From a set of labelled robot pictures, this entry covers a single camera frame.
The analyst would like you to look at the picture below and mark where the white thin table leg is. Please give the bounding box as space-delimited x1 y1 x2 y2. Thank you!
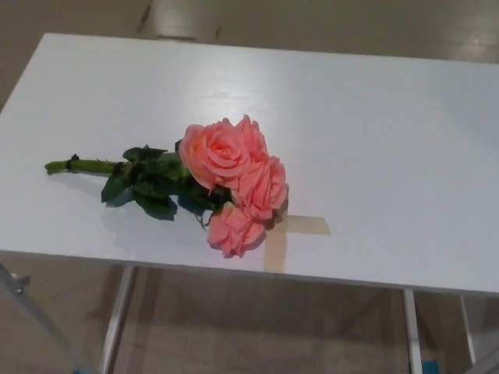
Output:
458 295 479 367

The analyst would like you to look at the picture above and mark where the white wide table leg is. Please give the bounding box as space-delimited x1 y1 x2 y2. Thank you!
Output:
403 288 424 374

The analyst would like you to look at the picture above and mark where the pink artificial rose bouquet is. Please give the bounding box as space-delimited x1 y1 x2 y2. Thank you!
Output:
44 113 290 259

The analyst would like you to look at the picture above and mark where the short beige tape strip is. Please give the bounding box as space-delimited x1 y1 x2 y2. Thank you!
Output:
272 215 333 237

